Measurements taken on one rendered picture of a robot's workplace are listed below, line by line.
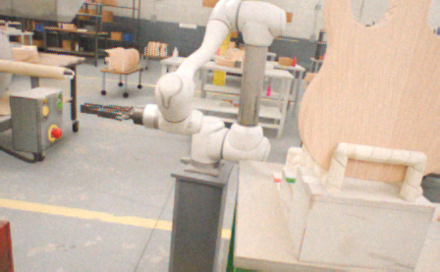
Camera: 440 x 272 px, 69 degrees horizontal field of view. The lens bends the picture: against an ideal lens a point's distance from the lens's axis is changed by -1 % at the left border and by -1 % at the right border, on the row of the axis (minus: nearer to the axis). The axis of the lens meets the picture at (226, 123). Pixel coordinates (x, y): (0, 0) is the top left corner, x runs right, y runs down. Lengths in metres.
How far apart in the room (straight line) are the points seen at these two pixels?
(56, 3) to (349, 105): 0.63
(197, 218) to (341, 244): 1.04
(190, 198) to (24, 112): 0.85
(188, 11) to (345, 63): 11.39
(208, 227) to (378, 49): 1.28
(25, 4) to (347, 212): 0.79
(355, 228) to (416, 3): 0.47
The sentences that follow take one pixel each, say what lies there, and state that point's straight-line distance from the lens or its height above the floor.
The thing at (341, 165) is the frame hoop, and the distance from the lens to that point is 0.72.
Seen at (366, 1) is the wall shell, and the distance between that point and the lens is 12.55.
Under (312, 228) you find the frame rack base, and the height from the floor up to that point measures 1.02.
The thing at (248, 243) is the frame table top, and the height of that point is 0.93.
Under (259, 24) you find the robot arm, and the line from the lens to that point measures 1.40.
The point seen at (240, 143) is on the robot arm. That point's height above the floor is 0.90.
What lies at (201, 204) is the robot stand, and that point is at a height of 0.56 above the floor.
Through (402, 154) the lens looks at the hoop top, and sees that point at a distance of 0.76.
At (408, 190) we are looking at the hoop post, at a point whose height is 1.13.
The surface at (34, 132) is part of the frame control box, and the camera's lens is 1.28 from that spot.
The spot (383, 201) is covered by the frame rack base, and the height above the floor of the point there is 1.10.
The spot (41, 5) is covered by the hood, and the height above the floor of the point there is 1.41.
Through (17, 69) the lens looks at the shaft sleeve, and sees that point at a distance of 1.00.
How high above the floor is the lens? 1.41
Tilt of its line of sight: 16 degrees down
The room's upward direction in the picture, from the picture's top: 7 degrees clockwise
